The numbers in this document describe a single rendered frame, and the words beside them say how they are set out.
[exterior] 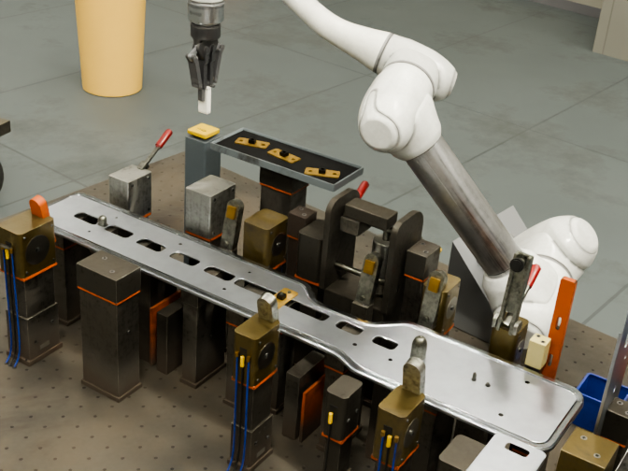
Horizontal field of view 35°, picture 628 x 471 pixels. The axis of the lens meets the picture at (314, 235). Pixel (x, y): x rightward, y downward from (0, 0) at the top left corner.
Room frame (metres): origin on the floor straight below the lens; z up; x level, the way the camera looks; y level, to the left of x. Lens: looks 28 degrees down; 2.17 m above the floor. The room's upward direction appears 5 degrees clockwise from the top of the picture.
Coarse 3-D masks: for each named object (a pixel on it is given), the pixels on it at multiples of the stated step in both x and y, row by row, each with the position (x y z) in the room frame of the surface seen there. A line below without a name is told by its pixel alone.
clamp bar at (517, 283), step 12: (516, 252) 1.77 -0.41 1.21; (516, 264) 1.74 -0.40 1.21; (528, 264) 1.75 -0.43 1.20; (516, 276) 1.77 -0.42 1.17; (528, 276) 1.76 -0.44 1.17; (516, 288) 1.76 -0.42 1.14; (504, 300) 1.75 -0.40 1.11; (516, 300) 1.75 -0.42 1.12; (504, 312) 1.75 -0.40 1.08; (516, 312) 1.74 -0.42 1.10
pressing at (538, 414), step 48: (96, 240) 2.06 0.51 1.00; (192, 240) 2.10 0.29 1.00; (192, 288) 1.89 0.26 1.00; (240, 288) 1.90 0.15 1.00; (288, 288) 1.92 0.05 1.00; (336, 336) 1.74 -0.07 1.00; (384, 336) 1.75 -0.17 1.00; (432, 336) 1.77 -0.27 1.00; (384, 384) 1.60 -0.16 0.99; (432, 384) 1.60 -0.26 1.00; (480, 384) 1.62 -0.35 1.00; (528, 384) 1.63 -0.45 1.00; (528, 432) 1.48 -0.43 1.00
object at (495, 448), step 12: (492, 444) 1.44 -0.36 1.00; (504, 444) 1.44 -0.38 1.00; (516, 444) 1.44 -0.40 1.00; (480, 456) 1.40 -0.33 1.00; (492, 456) 1.40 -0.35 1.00; (504, 456) 1.40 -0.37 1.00; (516, 456) 1.41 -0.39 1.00; (528, 456) 1.41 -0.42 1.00; (540, 456) 1.41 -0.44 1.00; (468, 468) 1.36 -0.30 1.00; (480, 468) 1.37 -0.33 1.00; (492, 468) 1.37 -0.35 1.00; (504, 468) 1.37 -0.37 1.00; (516, 468) 1.37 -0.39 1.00; (528, 468) 1.38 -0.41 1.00
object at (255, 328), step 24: (240, 336) 1.65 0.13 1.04; (264, 336) 1.66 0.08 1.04; (240, 360) 1.64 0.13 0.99; (264, 360) 1.66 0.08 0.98; (240, 384) 1.66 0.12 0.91; (264, 384) 1.68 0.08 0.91; (240, 408) 1.64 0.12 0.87; (264, 408) 1.69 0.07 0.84; (240, 432) 1.64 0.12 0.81; (264, 432) 1.68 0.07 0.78; (240, 456) 1.65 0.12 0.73; (264, 456) 1.68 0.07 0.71
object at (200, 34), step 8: (192, 24) 2.40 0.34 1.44; (192, 32) 2.39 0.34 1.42; (200, 32) 2.38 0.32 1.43; (208, 32) 2.38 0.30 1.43; (216, 32) 2.39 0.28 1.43; (200, 40) 2.38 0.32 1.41; (208, 40) 2.38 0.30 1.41; (216, 40) 2.43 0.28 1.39; (200, 48) 2.38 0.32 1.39; (200, 56) 2.38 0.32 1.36
